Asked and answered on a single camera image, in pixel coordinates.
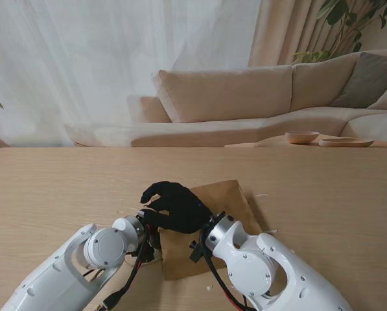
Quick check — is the low light wooden side table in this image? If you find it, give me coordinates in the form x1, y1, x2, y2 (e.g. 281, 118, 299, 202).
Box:
224, 133, 387, 163

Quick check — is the red black right arm cable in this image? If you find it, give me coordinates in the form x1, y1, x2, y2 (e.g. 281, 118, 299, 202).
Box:
199, 226, 256, 311

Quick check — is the beige corner sofa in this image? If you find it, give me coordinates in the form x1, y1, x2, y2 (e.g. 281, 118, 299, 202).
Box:
65, 48, 387, 148

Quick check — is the green leafy houseplant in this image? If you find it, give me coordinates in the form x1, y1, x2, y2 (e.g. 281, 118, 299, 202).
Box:
292, 0, 387, 64

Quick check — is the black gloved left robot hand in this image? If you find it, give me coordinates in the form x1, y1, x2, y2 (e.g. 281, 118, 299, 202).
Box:
143, 223, 163, 257

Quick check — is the light wooden bowl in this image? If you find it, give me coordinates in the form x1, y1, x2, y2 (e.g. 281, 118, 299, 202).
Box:
285, 130, 320, 145

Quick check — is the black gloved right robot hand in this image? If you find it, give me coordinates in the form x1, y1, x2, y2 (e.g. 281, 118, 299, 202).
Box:
137, 181, 214, 235

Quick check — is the red black left arm cable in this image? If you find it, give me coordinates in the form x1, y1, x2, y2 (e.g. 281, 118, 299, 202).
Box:
97, 238, 152, 311

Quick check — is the brown paper bag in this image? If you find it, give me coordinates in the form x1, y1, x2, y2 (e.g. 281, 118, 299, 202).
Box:
157, 179, 264, 281

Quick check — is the beige drape curtain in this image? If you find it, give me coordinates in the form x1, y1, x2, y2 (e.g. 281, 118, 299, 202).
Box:
247, 0, 353, 68

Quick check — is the white sheer curtain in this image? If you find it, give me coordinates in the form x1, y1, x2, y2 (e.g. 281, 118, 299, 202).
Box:
0, 0, 262, 147

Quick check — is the shallow light wooden dish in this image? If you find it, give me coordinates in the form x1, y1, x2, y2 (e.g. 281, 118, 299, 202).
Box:
318, 137, 375, 148

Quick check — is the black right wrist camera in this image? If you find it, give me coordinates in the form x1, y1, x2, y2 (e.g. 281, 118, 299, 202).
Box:
189, 238, 207, 263

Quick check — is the red black arm cable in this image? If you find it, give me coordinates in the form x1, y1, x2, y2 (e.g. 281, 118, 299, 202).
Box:
97, 238, 152, 311
199, 226, 256, 311

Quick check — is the grey sofa cushion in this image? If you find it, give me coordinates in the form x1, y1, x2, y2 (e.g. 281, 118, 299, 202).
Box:
329, 51, 387, 109

